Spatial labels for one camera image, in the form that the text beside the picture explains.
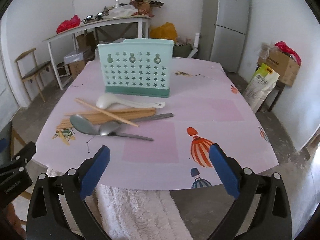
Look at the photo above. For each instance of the single crossing chopstick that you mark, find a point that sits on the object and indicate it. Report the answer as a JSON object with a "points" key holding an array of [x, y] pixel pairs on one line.
{"points": [[116, 117]]}

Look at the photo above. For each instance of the mint utensil holder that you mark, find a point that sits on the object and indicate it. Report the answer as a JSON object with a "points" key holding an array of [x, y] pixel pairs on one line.
{"points": [[137, 66]]}

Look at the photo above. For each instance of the metal spoon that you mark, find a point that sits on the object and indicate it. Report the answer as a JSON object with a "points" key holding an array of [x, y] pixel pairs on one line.
{"points": [[111, 126], [83, 125]]}

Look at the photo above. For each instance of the silver refrigerator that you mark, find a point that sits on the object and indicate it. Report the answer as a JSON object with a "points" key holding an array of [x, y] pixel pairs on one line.
{"points": [[224, 27]]}

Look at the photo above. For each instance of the green bucket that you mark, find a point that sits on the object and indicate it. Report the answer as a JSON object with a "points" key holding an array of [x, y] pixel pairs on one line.
{"points": [[182, 50]]}

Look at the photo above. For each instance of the white door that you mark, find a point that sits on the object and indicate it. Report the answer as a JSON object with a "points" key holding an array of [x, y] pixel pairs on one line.
{"points": [[8, 104]]}

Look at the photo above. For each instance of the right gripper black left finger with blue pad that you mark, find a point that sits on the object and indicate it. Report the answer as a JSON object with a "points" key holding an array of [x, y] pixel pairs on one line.
{"points": [[46, 219]]}

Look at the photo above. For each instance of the cardboard box with red bag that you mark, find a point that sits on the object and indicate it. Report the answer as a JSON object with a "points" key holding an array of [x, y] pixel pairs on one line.
{"points": [[282, 59]]}

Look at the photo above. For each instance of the wooden chopstick bundle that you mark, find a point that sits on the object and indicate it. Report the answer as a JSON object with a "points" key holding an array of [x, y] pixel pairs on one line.
{"points": [[98, 118]]}

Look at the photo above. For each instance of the cardboard box under table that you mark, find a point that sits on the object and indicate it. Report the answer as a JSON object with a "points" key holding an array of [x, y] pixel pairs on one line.
{"points": [[76, 68]]}

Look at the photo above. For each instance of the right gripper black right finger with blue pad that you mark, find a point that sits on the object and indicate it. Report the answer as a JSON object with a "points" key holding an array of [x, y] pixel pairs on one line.
{"points": [[272, 218]]}

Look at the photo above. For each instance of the clutter pile on table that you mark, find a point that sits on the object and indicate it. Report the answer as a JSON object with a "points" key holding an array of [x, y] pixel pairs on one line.
{"points": [[145, 7]]}

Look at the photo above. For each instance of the white ceramic spoon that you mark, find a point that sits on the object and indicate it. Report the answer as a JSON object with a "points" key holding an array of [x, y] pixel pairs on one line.
{"points": [[108, 99]]}

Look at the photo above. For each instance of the white side table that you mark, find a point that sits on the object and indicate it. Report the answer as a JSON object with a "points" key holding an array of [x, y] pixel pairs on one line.
{"points": [[142, 22]]}

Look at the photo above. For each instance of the clear plastic bag on table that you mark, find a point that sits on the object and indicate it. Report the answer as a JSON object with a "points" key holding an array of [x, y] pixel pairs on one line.
{"points": [[122, 11]]}

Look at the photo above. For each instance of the wooden chair dark seat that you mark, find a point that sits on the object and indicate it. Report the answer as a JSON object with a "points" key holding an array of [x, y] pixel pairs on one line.
{"points": [[35, 72]]}

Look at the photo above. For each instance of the yellow plastic bag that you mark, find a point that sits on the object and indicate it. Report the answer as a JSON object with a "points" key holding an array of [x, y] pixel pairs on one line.
{"points": [[166, 31]]}

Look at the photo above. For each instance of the metal spoon left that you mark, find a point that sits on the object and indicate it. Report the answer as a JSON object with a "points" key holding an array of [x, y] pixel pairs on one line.
{"points": [[83, 125]]}

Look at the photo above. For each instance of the green yellow rice bag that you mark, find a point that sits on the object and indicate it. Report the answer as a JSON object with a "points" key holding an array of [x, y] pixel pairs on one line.
{"points": [[260, 85]]}

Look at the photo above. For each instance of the pink patterned tablecloth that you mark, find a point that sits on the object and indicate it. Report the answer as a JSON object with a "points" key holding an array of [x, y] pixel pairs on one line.
{"points": [[205, 106]]}

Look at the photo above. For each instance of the red plastic bag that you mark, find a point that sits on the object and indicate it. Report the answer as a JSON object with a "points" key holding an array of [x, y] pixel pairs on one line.
{"points": [[69, 24]]}

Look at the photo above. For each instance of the metal spoon right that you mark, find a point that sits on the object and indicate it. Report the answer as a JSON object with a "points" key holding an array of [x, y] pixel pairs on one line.
{"points": [[111, 126]]}

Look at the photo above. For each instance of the white fluffy towel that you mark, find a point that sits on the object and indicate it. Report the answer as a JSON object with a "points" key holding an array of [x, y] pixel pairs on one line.
{"points": [[139, 214]]}

